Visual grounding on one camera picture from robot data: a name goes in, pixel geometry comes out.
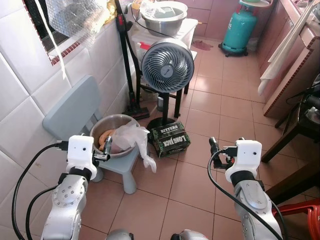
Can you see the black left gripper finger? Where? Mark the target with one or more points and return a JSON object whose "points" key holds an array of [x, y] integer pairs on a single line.
{"points": [[107, 144]]}

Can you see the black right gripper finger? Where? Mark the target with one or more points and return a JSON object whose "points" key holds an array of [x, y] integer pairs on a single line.
{"points": [[214, 145]]}

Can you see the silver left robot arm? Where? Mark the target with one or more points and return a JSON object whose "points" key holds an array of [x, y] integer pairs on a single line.
{"points": [[67, 200]]}

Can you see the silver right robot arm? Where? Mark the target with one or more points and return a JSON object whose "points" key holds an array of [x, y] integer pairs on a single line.
{"points": [[252, 200]]}

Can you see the orange food piece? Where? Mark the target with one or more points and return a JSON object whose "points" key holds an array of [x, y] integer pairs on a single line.
{"points": [[106, 137]]}

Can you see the steel bowl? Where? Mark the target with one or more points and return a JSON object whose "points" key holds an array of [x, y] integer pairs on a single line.
{"points": [[112, 122]]}

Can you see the clear plastic bag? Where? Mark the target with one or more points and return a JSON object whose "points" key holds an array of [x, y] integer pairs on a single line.
{"points": [[132, 137]]}

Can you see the green printed cardboard box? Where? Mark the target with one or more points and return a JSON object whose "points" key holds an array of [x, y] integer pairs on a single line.
{"points": [[170, 140]]}

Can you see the grey-blue plastic child chair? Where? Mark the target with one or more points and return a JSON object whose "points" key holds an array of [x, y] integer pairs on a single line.
{"points": [[70, 110]]}

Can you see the dark wooden bench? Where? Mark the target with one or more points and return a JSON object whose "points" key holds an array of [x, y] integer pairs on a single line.
{"points": [[295, 182]]}

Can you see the grey left robot leg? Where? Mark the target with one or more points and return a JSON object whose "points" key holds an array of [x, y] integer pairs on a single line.
{"points": [[120, 235]]}

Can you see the grey robot leg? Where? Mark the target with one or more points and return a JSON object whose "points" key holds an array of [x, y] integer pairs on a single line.
{"points": [[190, 235], [120, 235]]}

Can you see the dark wooden table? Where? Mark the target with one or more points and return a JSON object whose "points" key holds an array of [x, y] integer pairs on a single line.
{"points": [[300, 125]]}

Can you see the grey right robot leg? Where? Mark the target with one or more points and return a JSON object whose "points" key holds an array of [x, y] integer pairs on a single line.
{"points": [[190, 235]]}

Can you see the black red stick vacuum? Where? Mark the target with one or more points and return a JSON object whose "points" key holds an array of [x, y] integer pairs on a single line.
{"points": [[125, 60]]}

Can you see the white round standing fan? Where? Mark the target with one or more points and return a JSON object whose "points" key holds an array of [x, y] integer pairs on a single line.
{"points": [[167, 66]]}

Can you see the red plastic chair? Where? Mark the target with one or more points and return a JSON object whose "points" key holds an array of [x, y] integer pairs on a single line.
{"points": [[305, 212]]}

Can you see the red floor cloth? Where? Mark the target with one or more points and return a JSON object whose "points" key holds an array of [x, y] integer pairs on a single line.
{"points": [[202, 45]]}

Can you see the brown kitchen counter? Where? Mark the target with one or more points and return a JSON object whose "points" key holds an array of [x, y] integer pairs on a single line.
{"points": [[295, 70]]}

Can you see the white leaning plank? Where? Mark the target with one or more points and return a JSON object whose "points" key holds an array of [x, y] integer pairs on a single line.
{"points": [[280, 55]]}

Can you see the green gas cylinder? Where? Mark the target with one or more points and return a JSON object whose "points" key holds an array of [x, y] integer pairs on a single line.
{"points": [[240, 30]]}

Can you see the white plastic storage box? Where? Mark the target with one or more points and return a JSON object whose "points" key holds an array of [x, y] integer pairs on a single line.
{"points": [[187, 30]]}

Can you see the white hanging strip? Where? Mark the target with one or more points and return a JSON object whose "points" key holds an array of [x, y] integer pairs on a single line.
{"points": [[50, 40]]}

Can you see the clear bubble wrap sheet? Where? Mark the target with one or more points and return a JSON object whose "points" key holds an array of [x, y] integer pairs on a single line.
{"points": [[75, 17]]}

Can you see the large steel basin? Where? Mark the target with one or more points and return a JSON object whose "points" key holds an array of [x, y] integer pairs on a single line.
{"points": [[165, 22]]}

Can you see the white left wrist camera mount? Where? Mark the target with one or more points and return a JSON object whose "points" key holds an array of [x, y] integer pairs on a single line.
{"points": [[80, 150]]}

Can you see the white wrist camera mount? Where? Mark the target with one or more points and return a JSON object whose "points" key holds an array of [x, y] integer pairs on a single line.
{"points": [[80, 150], [247, 152]]}

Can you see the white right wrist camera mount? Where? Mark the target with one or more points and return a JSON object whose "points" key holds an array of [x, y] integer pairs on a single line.
{"points": [[247, 152]]}

